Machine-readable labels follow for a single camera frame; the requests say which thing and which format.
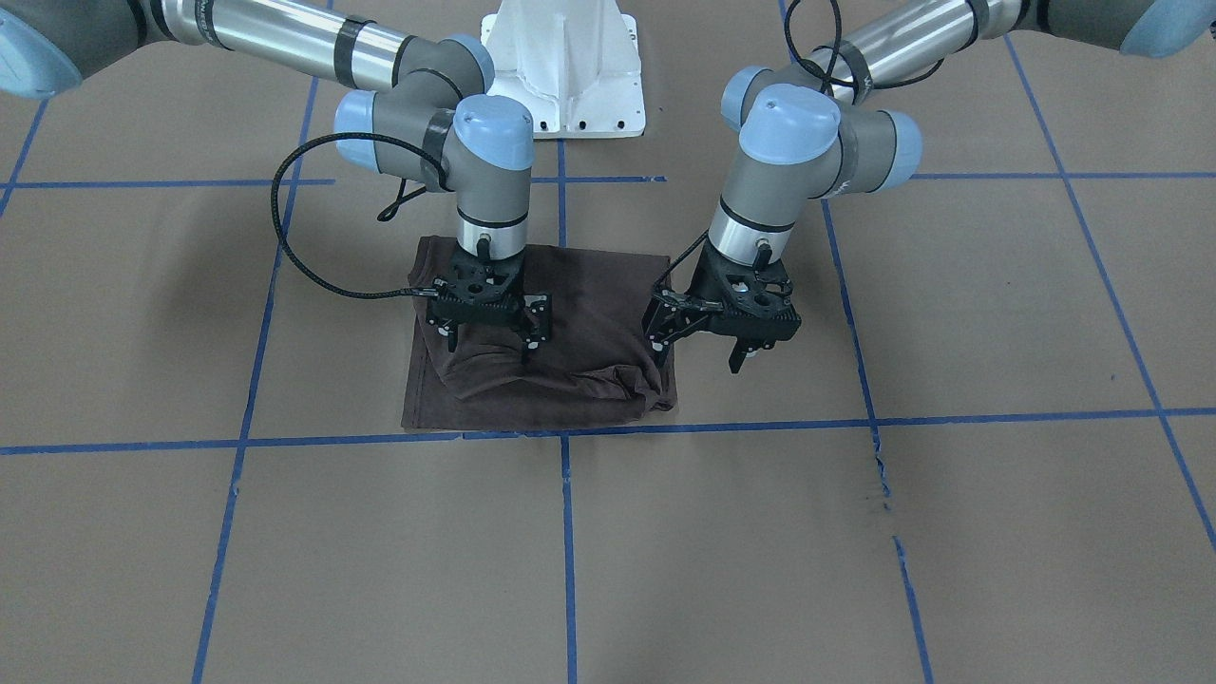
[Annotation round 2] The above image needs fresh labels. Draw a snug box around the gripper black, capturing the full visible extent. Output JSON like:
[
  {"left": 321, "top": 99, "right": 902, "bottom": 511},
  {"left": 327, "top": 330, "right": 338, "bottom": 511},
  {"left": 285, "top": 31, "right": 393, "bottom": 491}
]
[
  {"left": 426, "top": 250, "right": 552, "bottom": 365},
  {"left": 642, "top": 245, "right": 803, "bottom": 375}
]

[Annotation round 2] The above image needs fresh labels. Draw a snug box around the brown t-shirt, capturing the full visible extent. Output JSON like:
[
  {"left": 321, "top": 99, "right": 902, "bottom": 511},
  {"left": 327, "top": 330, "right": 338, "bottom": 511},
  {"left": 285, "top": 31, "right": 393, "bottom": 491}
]
[{"left": 401, "top": 245, "right": 677, "bottom": 431}]

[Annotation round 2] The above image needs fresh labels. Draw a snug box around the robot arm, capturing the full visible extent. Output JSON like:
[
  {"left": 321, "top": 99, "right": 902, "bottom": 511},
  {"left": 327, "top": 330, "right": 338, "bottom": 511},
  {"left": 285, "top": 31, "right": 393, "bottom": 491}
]
[
  {"left": 2, "top": 1, "right": 552, "bottom": 354},
  {"left": 643, "top": 1, "right": 1215, "bottom": 372}
]

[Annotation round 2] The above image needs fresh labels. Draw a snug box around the brown paper table cover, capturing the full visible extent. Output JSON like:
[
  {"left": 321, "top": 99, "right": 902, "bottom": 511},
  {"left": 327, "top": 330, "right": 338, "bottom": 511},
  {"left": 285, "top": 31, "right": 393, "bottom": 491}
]
[{"left": 1, "top": 32, "right": 1214, "bottom": 683}]

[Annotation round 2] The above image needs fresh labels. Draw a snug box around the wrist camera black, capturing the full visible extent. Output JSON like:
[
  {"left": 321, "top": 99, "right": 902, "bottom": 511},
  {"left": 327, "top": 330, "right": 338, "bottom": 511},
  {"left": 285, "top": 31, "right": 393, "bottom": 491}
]
[
  {"left": 426, "top": 267, "right": 523, "bottom": 327},
  {"left": 709, "top": 263, "right": 803, "bottom": 343}
]

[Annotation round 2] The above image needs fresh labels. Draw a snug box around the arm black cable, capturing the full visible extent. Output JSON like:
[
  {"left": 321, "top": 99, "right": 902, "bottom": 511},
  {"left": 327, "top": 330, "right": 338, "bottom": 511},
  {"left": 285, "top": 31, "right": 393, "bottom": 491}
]
[
  {"left": 271, "top": 133, "right": 452, "bottom": 303},
  {"left": 651, "top": 0, "right": 951, "bottom": 295}
]

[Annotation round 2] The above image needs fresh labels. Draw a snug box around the white camera mast with base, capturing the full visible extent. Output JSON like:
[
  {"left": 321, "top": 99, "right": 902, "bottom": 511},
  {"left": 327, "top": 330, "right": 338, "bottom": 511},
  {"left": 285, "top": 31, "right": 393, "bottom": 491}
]
[{"left": 482, "top": 1, "right": 647, "bottom": 140}]

